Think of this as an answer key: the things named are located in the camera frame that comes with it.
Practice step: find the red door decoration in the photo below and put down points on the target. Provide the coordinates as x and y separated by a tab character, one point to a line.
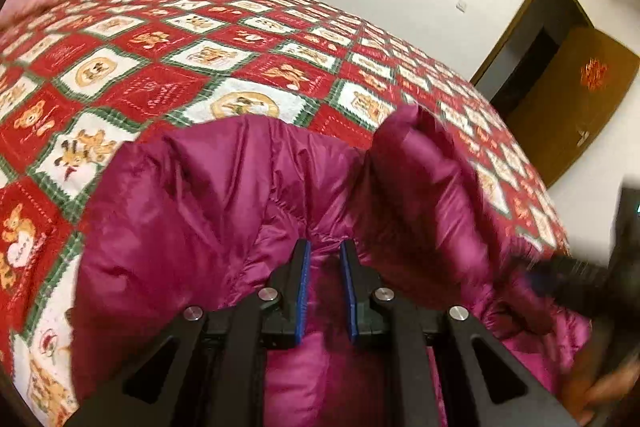
595	76

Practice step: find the magenta down jacket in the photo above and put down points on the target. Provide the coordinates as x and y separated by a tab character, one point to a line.
200	207

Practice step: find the person's right hand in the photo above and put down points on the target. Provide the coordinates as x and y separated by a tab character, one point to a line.
595	394

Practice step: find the brown wooden door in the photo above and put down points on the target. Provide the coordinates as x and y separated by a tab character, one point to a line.
565	117

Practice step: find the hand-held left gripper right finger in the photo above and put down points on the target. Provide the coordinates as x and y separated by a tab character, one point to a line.
348	292

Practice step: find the red printed bedspread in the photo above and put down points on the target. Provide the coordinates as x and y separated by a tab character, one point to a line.
150	57

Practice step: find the dark wooden door frame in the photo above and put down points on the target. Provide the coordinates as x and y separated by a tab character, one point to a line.
510	27

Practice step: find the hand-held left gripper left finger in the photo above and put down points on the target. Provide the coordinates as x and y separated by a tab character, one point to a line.
302	287

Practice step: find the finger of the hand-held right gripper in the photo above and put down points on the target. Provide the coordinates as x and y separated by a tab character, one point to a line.
550	279

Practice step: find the white wall switch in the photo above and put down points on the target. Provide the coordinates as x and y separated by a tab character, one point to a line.
461	5

